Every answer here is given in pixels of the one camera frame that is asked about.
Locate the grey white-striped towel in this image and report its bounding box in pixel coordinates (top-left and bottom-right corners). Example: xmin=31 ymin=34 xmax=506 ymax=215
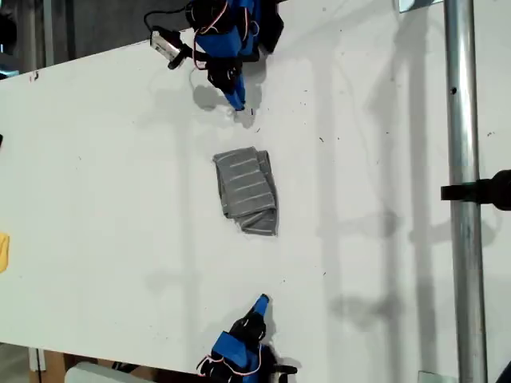
xmin=212 ymin=146 xmax=279 ymax=237

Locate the white box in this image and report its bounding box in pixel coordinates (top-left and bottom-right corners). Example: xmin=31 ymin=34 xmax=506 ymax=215
xmin=63 ymin=361 xmax=156 ymax=383

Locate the wooden table support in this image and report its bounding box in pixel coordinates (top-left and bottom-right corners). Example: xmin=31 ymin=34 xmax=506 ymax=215
xmin=27 ymin=347 xmax=67 ymax=383

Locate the black clamp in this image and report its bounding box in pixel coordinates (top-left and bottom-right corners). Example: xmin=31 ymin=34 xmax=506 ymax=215
xmin=440 ymin=169 xmax=511 ymax=211

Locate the yellow object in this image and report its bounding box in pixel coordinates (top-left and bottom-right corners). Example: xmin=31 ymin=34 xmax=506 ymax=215
xmin=0 ymin=232 xmax=11 ymax=274

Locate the black camera cable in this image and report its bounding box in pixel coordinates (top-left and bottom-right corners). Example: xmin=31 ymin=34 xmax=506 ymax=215
xmin=143 ymin=10 xmax=193 ymax=32

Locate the steel post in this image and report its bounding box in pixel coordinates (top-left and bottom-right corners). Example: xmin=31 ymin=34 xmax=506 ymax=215
xmin=442 ymin=0 xmax=489 ymax=383

